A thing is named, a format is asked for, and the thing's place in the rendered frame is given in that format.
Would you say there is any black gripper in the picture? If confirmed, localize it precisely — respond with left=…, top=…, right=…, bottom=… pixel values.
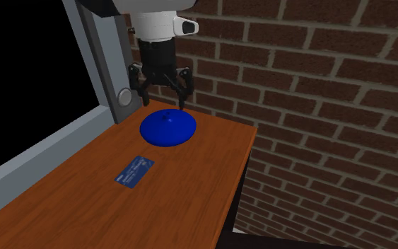
left=127, top=37, right=195, bottom=112

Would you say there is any blue domed lid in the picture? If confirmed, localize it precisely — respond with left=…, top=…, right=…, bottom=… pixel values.
left=139, top=108, right=198, bottom=148

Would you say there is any blue card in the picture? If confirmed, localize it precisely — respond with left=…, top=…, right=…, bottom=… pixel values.
left=114, top=155, right=156, bottom=190

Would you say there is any grey framed window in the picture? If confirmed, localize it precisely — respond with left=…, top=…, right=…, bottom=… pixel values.
left=0, top=0, right=144, bottom=227

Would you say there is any brown wooden table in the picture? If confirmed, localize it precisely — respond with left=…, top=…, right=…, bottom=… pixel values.
left=0, top=99, right=259, bottom=249

